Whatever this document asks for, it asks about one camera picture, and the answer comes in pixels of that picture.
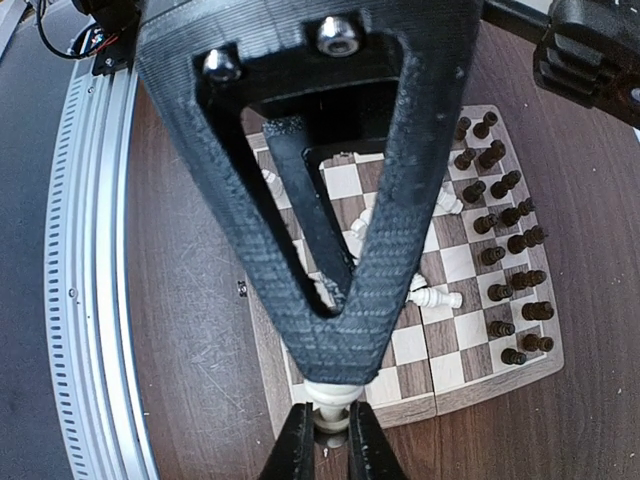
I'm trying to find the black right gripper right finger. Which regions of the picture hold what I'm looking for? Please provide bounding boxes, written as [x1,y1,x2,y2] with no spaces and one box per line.
[348,401,408,480]

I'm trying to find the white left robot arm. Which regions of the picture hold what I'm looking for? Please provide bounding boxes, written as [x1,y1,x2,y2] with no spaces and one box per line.
[483,0,639,129]

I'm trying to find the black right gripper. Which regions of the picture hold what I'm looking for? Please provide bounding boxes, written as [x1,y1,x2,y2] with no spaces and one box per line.
[137,1,483,385]

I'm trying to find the pile of white chess pieces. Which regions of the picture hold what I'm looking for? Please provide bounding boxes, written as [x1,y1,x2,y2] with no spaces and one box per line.
[259,167,464,314]

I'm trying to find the black chess pieces rows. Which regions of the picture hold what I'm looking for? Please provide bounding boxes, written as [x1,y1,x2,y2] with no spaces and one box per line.
[430,105,563,383]

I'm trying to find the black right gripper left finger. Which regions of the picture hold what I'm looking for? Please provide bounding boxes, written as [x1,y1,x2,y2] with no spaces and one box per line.
[259,403,315,480]

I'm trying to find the aluminium front rail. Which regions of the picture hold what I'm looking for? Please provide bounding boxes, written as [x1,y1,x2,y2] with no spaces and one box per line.
[44,60,158,479]

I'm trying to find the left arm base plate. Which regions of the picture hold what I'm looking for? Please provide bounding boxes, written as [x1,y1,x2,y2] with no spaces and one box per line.
[92,18,140,76]

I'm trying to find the wooden chess board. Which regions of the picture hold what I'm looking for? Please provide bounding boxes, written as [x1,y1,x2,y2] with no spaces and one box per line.
[239,103,566,430]

